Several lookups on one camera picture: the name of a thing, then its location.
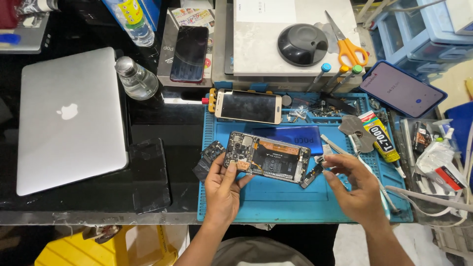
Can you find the silver laptop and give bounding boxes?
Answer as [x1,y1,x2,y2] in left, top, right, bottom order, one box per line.
[16,47,129,197]

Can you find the flat metal spudger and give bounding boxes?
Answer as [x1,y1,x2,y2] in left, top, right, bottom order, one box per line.
[320,133,351,156]

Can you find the white toothbrush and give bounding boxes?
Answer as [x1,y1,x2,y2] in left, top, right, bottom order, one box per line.
[348,133,402,216]

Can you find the person's left hand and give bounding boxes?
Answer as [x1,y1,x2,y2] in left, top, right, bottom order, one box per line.
[203,153,256,223]

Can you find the round metal opening tool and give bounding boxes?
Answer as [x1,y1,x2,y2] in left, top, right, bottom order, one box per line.
[338,114,376,154]

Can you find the grey phone box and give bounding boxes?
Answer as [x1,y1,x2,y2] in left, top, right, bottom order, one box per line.
[157,7,216,88]

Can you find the black round dome base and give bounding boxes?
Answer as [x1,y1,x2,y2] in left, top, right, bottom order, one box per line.
[277,24,329,68]

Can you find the smartphone with exposed battery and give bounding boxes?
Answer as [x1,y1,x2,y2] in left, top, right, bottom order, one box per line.
[223,131,312,184]

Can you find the clear plastic water bottle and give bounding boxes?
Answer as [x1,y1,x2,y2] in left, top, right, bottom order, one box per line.
[110,0,155,48]

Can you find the white screen separator machine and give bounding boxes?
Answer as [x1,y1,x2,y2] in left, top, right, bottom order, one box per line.
[212,0,367,93]

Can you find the yellow plastic stool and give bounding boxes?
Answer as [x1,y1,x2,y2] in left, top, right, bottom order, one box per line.
[34,225,179,266]

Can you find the person's grey trousers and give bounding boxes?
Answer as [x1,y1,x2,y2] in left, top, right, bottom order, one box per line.
[210,236,315,266]

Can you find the person's right hand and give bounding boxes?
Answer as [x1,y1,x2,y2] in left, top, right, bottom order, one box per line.
[321,153,389,227]

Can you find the glass bottle with metal cap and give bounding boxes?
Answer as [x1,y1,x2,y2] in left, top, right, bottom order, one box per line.
[114,56,160,101]

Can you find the black glass screen panel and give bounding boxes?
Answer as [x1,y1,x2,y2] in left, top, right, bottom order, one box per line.
[129,138,172,215]

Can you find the screwdriver with orange cap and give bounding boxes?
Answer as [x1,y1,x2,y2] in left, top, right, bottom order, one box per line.
[324,65,350,91]

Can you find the blue phone back cover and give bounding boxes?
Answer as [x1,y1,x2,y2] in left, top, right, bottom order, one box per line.
[251,125,324,156]

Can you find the clear tray of repair supplies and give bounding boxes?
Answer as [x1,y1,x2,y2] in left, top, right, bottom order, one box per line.
[398,117,473,198]

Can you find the black camera frame part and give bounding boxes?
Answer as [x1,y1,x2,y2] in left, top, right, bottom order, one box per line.
[192,140,226,184]

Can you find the small black phone cover part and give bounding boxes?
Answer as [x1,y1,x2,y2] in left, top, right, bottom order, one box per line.
[300,163,326,189]

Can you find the smartphone in blue case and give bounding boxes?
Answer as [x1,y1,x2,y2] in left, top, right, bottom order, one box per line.
[360,60,448,119]

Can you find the screwdriver with blue cap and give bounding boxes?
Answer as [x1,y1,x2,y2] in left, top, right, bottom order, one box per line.
[306,62,332,92]

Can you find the orange handled scissors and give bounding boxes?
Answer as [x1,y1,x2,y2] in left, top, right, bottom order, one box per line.
[324,10,369,72]

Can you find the yellow phone clamp holder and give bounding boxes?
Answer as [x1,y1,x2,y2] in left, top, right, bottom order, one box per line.
[201,87,219,114]

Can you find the yellow and black glue tube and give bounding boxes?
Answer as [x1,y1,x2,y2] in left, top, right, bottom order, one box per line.
[358,110,406,179]

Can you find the black smartphone with dark screen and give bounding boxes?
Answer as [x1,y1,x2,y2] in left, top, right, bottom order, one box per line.
[169,25,210,83]

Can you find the blue silicone repair mat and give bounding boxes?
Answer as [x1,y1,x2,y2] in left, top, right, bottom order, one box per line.
[197,92,414,224]

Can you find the grey device with blue button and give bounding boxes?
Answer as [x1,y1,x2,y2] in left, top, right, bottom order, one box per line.
[0,10,51,55]

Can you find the blue plastic drawer unit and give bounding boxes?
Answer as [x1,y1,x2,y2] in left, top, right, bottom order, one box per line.
[372,0,473,75]

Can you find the pile of screws and parts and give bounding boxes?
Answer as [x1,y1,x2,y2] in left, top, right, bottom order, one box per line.
[284,95,368,123]

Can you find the screwdriver with green cap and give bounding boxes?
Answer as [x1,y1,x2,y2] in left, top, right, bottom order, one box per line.
[329,64,364,95]

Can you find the gold smartphone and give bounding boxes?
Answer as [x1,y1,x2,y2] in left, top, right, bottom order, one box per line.
[214,89,282,125]

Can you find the white cable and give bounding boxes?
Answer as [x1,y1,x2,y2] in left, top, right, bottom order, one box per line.
[384,122,473,228]

